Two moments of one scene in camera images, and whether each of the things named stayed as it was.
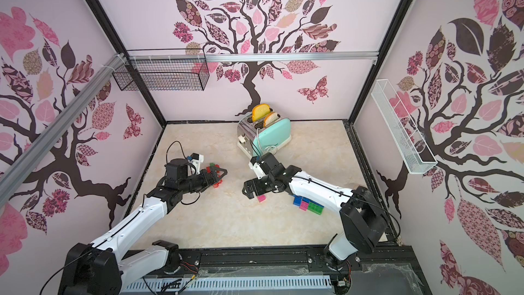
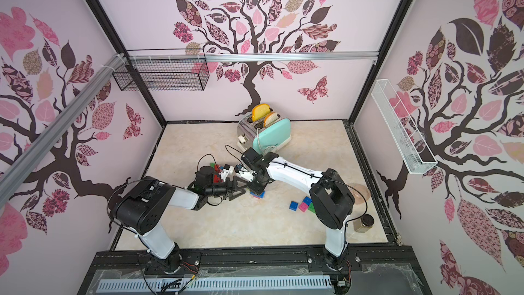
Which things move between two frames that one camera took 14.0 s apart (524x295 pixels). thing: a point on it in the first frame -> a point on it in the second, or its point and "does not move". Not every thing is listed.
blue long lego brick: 308,201 does not move
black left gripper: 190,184 -> 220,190
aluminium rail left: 17,172 does not move
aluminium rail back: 146,57 does not move
